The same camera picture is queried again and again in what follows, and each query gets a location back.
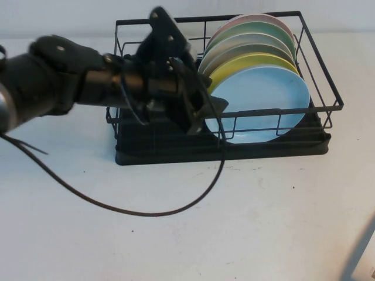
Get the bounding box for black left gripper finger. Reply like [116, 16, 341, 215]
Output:
[201, 74, 213, 93]
[207, 95, 230, 114]

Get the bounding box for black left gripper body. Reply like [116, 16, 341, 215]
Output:
[163, 58, 210, 136]

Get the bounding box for light blue plate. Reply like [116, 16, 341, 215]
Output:
[204, 66, 311, 145]

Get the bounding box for yellow plate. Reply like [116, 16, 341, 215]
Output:
[208, 52, 300, 94]

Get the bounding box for grey plate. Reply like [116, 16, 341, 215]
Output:
[199, 43, 296, 74]

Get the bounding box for white plate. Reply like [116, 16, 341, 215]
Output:
[200, 32, 296, 65]

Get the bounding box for pink plate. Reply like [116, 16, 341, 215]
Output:
[209, 13, 292, 47]

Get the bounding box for green plate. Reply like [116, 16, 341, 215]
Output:
[206, 20, 296, 56]

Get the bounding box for black plastic drip tray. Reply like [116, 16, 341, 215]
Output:
[114, 107, 332, 165]

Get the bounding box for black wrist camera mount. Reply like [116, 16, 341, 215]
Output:
[136, 5, 206, 80]

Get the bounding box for black wire dish rack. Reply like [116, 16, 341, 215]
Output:
[105, 11, 344, 147]

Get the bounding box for long black cable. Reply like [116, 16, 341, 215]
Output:
[0, 57, 226, 217]

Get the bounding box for black cable tie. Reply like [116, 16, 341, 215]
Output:
[1, 133, 50, 155]

